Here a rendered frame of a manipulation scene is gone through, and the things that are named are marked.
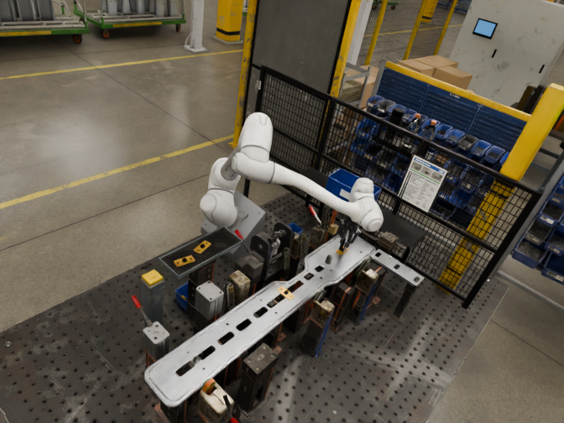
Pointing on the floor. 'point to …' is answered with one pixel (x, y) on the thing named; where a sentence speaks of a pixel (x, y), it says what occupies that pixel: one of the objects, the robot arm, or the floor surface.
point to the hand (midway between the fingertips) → (343, 245)
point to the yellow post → (522, 154)
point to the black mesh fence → (404, 181)
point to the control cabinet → (509, 46)
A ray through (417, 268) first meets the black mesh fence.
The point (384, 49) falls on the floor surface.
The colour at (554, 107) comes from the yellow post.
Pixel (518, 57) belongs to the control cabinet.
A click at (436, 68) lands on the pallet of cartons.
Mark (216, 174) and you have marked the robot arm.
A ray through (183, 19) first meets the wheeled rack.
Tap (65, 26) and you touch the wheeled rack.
